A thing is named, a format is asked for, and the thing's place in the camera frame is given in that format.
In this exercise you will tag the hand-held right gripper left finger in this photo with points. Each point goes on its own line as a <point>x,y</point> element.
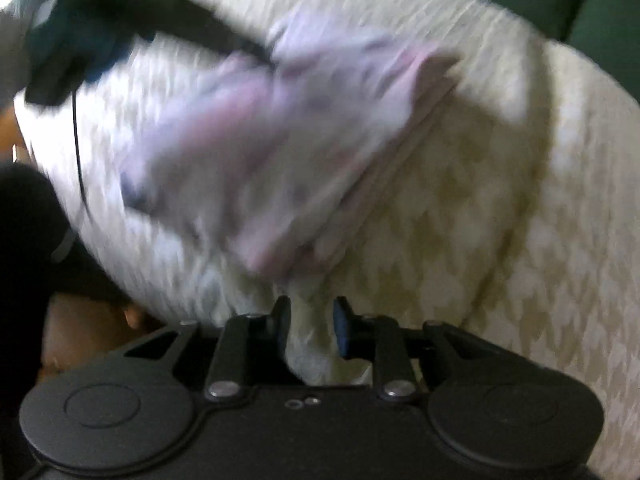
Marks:
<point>281,322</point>

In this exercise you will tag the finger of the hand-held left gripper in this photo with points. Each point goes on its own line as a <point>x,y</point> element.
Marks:
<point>190,15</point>

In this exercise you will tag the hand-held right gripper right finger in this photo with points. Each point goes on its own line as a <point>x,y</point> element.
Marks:
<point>342,330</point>

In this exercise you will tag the pink tie-dye shirt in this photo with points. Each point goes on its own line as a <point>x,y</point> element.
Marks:
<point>260,160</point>

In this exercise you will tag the person's left hand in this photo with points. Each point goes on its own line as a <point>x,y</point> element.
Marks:
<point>75,35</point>

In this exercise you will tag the beige patterned sofa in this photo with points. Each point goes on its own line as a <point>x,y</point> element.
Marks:
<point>450,210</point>

